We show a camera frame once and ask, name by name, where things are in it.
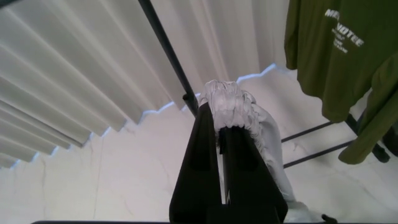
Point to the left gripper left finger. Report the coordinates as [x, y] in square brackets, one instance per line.
[196, 174]

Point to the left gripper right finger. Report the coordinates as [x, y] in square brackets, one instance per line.
[252, 180]

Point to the pale grey shorts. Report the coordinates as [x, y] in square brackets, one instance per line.
[236, 105]

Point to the green printed t-shirt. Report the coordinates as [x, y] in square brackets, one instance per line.
[326, 68]

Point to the black clothes rack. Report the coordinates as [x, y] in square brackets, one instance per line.
[168, 49]

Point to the white curtain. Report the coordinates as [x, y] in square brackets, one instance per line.
[77, 68]

